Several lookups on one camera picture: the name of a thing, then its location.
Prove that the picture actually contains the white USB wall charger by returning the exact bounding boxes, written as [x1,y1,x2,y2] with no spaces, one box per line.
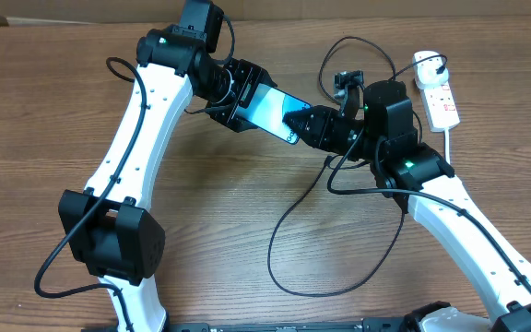
[412,51,449,89]

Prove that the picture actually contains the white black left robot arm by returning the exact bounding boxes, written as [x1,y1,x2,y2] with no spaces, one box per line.
[58,1,272,331]

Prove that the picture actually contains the white power strip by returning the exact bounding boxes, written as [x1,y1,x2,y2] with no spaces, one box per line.
[420,83,460,132]

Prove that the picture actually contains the brown cardboard backdrop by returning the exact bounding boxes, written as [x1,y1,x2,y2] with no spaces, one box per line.
[0,0,531,26]

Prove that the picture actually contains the black Samsung Galaxy smartphone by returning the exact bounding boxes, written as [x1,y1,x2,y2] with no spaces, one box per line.
[236,83,311,145]

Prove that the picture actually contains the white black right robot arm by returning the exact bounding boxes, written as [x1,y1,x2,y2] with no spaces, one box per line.
[283,80,531,331]

